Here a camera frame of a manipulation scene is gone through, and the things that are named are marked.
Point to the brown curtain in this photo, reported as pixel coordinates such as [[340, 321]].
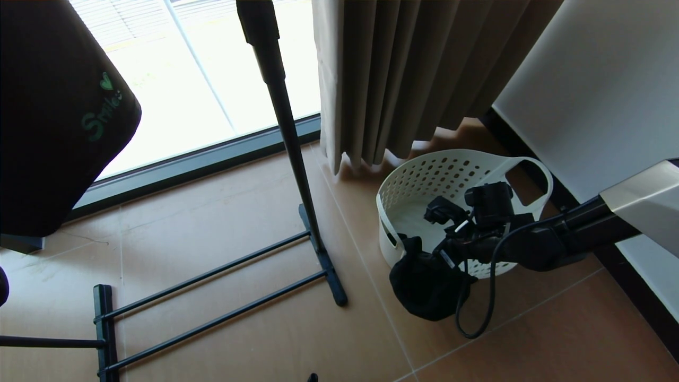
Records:
[[398, 79]]

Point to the white laundry basket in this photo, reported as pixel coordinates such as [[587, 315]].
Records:
[[435, 175]]

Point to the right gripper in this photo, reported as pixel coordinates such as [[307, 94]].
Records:
[[477, 249]]

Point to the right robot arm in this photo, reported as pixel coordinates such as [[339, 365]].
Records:
[[583, 228]]

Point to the black garment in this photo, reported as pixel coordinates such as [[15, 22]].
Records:
[[48, 132]]

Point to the black clothes rack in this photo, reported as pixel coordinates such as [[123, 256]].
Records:
[[276, 69]]

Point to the window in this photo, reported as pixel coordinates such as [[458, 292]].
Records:
[[185, 164]]

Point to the heap of clothes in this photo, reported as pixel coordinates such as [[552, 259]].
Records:
[[424, 292]]

